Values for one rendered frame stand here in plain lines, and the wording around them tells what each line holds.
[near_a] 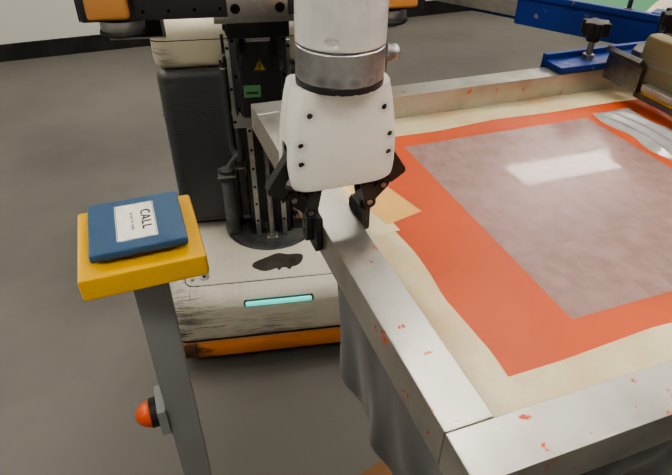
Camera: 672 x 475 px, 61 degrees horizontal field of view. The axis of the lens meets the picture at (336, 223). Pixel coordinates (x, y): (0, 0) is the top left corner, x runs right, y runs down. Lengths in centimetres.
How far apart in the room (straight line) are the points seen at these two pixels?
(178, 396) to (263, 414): 84
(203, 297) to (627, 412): 129
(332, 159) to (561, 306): 24
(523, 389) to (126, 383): 146
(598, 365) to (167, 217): 45
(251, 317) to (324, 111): 119
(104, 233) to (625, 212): 57
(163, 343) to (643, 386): 53
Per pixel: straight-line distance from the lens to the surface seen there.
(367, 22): 46
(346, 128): 49
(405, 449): 81
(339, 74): 46
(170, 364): 79
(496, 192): 70
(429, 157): 76
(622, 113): 97
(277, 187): 52
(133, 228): 65
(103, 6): 100
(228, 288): 160
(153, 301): 71
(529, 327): 53
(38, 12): 439
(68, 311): 210
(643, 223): 71
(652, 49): 100
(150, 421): 87
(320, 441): 160
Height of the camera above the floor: 133
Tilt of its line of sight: 36 degrees down
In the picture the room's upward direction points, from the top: straight up
